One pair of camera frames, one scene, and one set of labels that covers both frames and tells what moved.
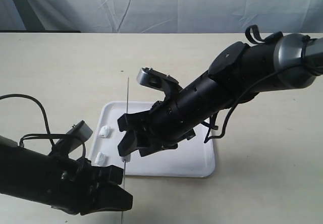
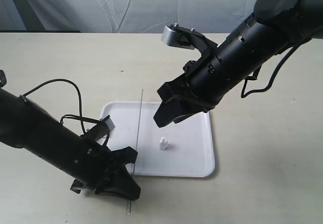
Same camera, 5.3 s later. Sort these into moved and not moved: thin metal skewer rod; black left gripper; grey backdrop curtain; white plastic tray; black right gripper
Moved: black right gripper; thin metal skewer rod; black left gripper
Not moved: white plastic tray; grey backdrop curtain
